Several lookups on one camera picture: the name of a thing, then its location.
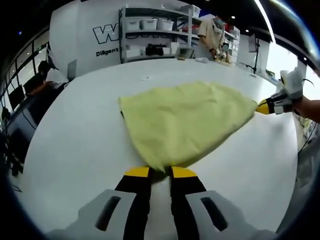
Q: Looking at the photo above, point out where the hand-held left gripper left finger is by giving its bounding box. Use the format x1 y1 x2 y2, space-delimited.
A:
46 165 152 240

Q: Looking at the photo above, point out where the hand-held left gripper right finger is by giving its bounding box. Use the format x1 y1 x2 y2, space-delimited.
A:
169 165 278 240

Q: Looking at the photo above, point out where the yellow blue grey garment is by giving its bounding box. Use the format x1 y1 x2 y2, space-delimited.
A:
117 80 260 176

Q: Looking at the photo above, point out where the black tripod stand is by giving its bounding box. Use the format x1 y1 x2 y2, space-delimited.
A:
241 33 262 75

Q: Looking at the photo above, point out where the white shelf rack with bins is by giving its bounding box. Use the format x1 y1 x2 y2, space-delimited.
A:
222 23 242 65

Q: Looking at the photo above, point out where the grey mesh office chair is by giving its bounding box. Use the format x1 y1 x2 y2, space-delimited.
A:
294 139 320 226

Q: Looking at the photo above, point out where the black bag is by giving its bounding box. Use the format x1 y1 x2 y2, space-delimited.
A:
145 43 165 56

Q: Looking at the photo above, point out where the white storage bin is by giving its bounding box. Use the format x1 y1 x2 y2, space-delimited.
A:
139 18 158 30
157 19 175 31
125 19 141 31

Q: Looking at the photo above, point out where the grey metal shelf rack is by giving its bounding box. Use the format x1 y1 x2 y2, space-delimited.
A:
118 6 201 64

